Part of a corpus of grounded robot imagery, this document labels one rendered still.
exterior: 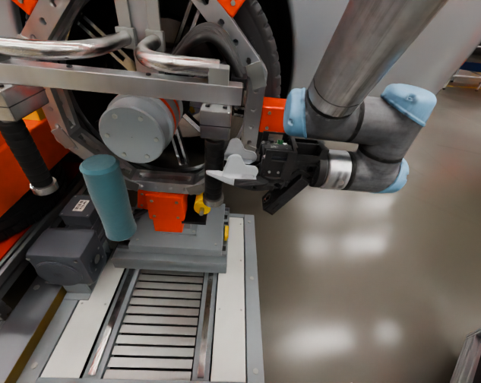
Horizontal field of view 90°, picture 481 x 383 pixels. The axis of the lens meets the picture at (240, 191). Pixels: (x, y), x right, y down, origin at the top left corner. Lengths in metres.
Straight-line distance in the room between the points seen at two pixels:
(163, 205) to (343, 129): 0.60
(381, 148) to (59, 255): 0.92
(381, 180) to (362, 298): 0.99
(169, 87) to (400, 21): 0.30
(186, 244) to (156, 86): 0.79
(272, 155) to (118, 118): 0.30
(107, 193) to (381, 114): 0.61
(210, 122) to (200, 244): 0.77
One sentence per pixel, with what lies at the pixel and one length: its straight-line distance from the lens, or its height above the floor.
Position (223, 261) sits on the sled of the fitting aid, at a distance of 1.14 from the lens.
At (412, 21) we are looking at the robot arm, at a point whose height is 1.09.
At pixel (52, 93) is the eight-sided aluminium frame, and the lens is 0.76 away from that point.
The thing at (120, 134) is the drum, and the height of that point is 0.85.
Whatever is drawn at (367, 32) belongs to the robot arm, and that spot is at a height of 1.08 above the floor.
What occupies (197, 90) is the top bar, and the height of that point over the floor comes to 0.97.
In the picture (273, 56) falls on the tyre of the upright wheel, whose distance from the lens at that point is 0.69.
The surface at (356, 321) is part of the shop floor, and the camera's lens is 1.35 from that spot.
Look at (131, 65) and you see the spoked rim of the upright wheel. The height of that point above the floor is 0.92.
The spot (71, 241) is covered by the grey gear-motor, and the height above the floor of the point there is 0.41.
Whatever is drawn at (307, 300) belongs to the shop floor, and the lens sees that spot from 1.30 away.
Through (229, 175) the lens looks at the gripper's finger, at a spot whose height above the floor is 0.84.
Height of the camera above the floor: 1.10
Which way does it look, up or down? 40 degrees down
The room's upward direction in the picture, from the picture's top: 7 degrees clockwise
